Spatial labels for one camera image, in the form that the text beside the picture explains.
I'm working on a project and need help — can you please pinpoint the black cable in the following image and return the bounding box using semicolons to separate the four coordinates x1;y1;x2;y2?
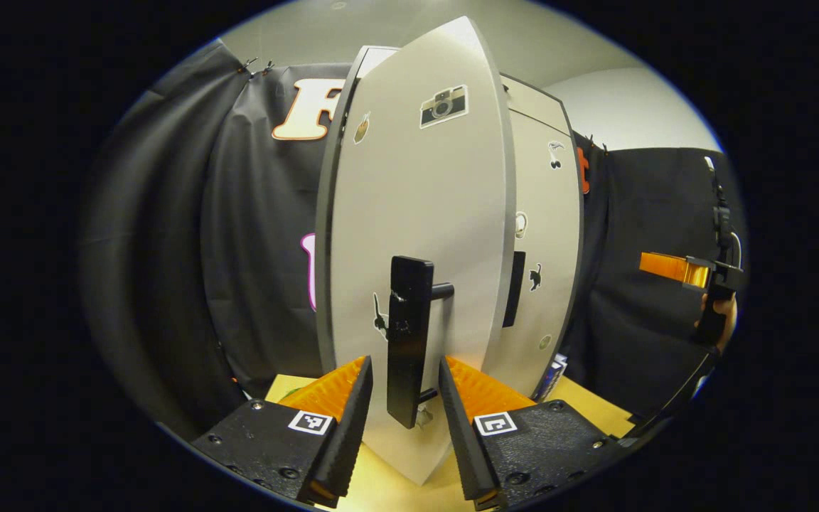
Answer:
623;348;722;442

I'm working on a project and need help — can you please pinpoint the white shoe cabinet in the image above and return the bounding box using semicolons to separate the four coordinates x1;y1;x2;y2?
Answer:
315;44;587;402

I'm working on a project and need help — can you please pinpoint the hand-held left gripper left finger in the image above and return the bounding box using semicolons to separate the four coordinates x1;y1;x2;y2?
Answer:
191;355;374;508

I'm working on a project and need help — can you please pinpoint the black door handle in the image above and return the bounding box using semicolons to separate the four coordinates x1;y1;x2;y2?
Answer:
387;256;455;430
502;250;527;329

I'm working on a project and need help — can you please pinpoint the white cabinet door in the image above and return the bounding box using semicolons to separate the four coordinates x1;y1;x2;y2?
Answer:
315;16;518;488
500;107;586;400

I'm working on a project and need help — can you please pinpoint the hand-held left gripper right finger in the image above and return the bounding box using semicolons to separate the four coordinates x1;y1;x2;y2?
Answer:
439;356;627;511

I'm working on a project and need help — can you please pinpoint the black backdrop cloth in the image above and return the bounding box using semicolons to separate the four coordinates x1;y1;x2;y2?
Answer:
566;132;741;420
79;39;350;420

